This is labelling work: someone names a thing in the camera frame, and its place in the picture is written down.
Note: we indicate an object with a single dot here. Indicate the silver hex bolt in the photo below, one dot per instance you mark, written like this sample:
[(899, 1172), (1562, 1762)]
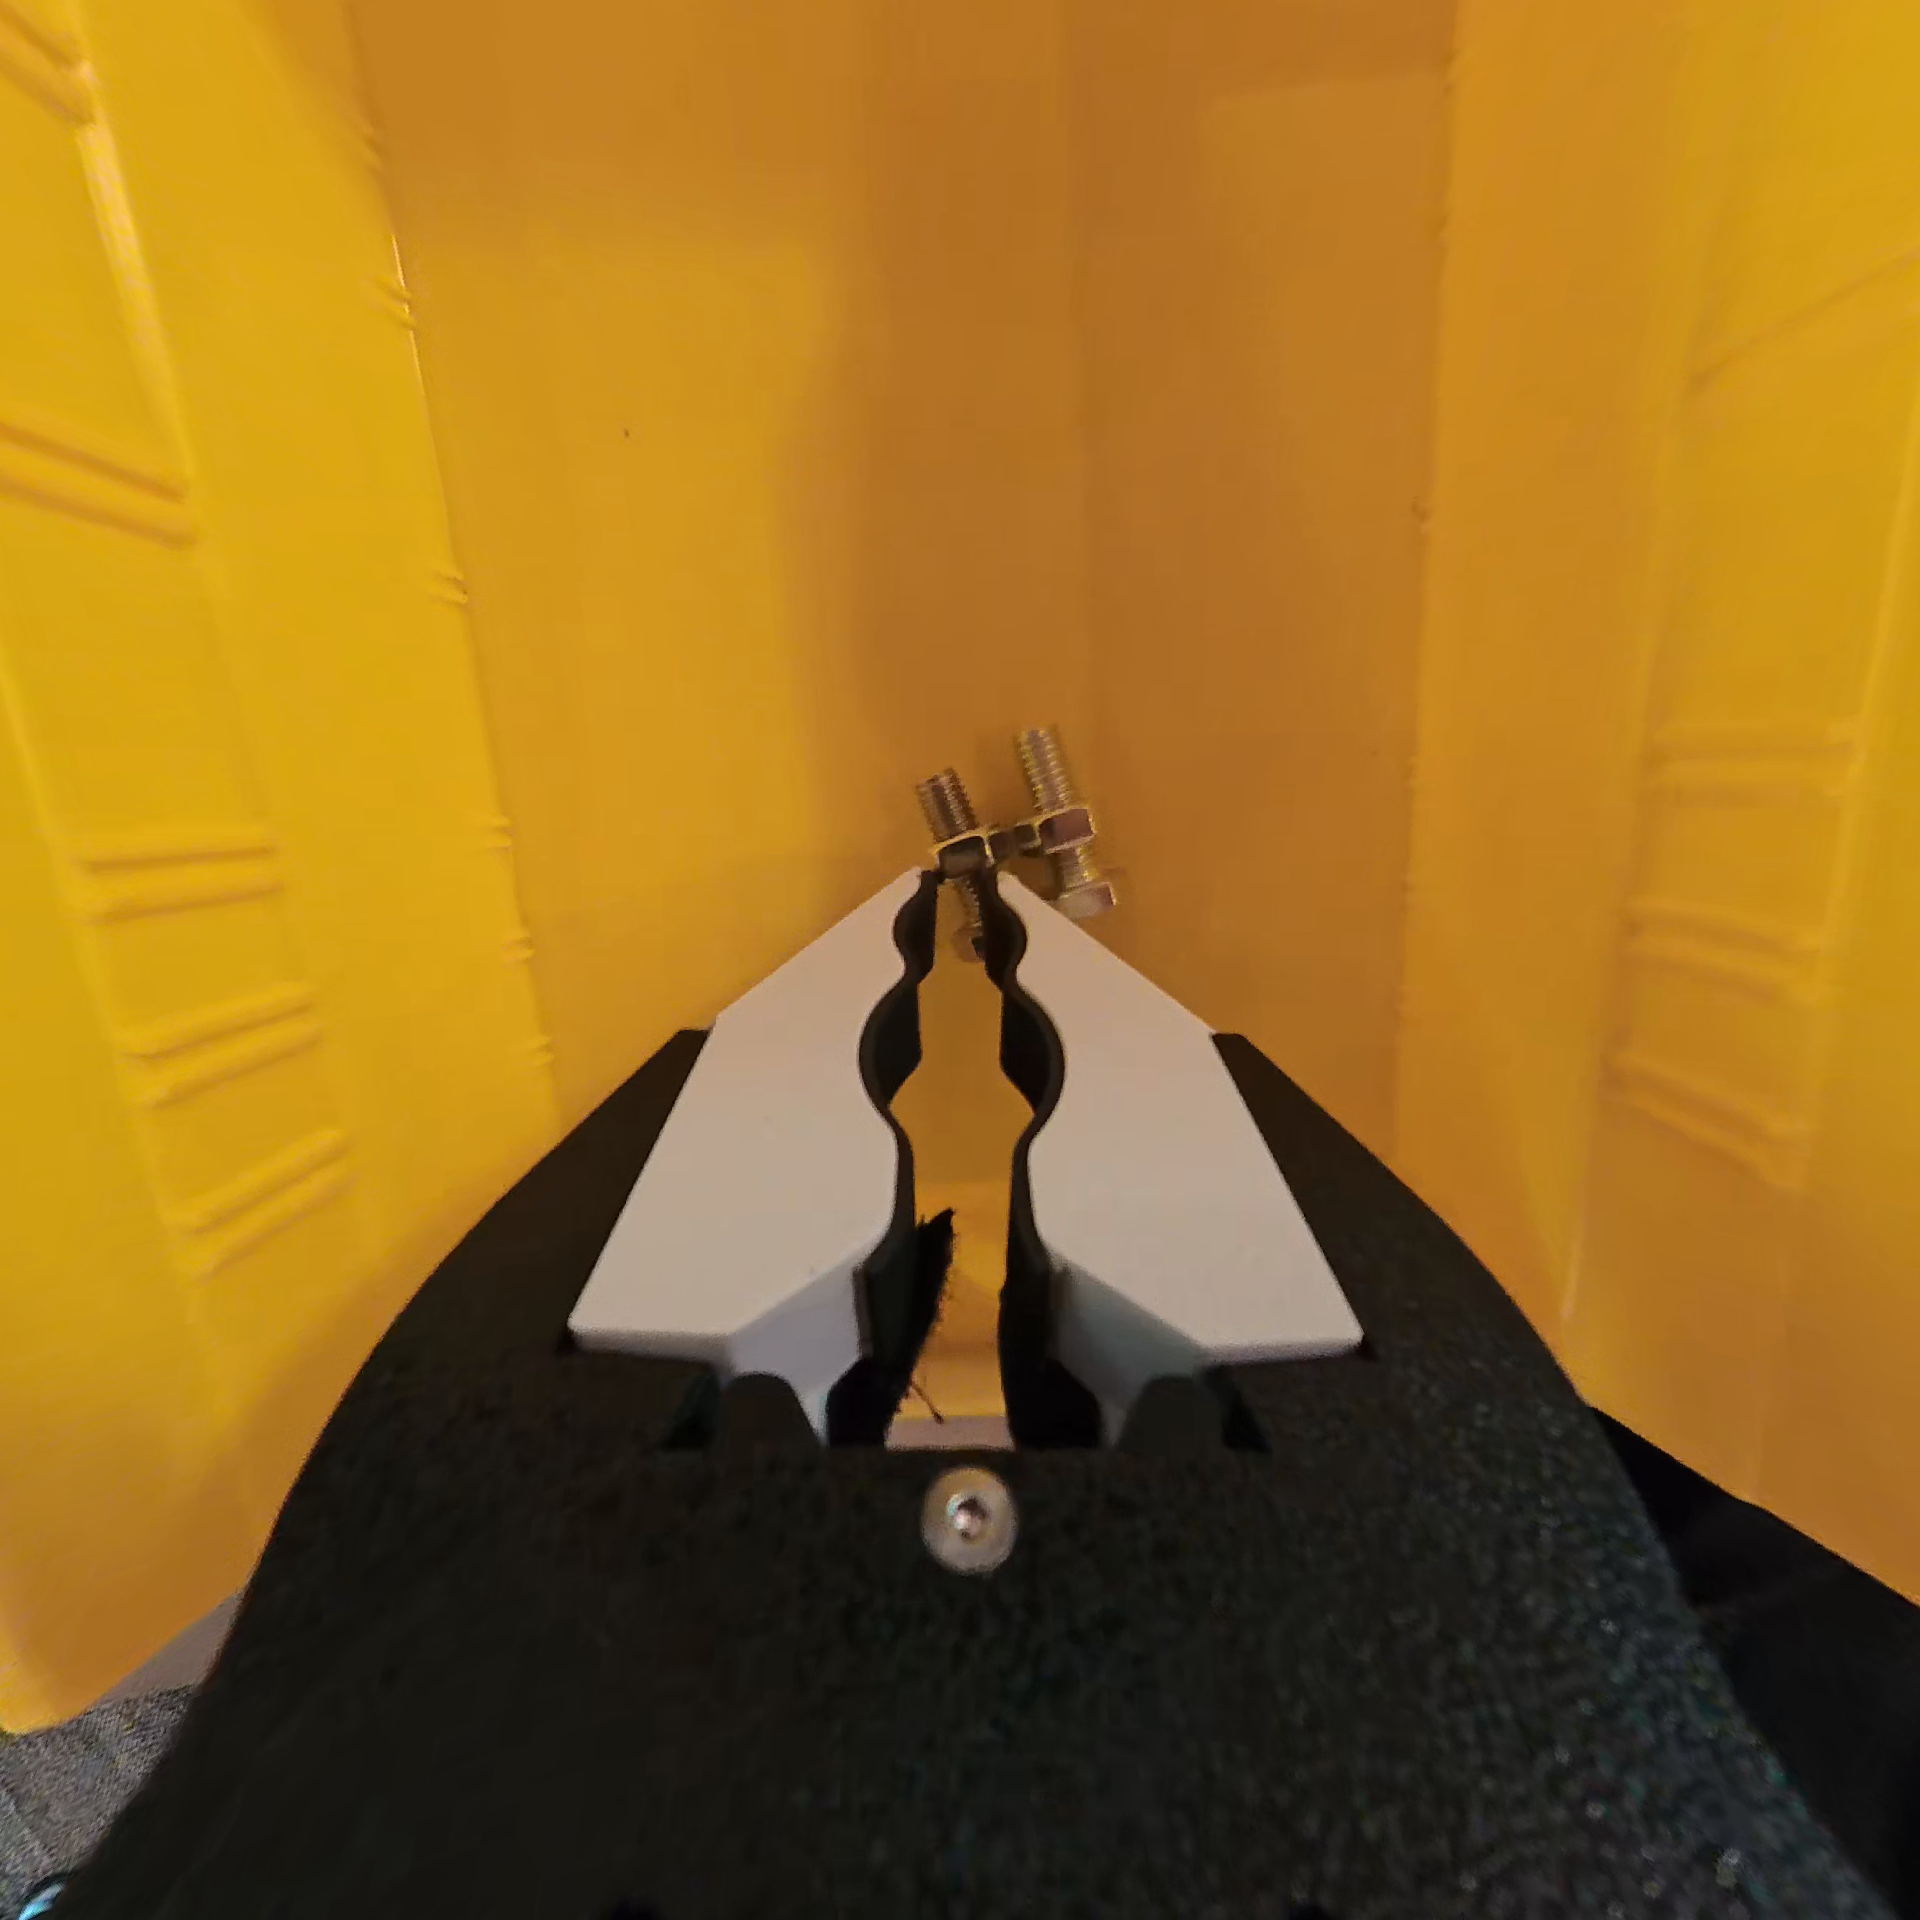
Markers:
[(1042, 765), (946, 802)]

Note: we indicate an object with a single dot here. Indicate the yellow plastic bin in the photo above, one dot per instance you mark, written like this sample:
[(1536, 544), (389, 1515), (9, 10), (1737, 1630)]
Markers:
[(899, 450)]

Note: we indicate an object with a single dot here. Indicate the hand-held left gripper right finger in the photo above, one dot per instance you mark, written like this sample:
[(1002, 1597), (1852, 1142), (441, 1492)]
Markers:
[(1170, 1187)]

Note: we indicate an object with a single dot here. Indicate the silver hex nut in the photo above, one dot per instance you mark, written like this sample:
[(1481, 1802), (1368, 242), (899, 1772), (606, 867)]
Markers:
[(1062, 829), (969, 851)]

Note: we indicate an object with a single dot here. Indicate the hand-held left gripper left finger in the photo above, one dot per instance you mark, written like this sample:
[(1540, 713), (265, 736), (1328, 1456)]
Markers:
[(751, 1169)]

